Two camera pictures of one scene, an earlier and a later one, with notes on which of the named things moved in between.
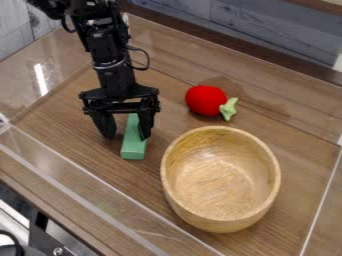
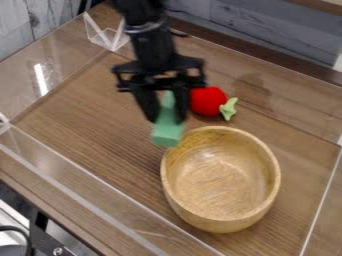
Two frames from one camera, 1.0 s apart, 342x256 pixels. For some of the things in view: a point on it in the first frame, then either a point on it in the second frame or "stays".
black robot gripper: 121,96 → 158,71
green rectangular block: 134,146 → 167,131
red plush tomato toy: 206,100 stays
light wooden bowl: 219,179 stays
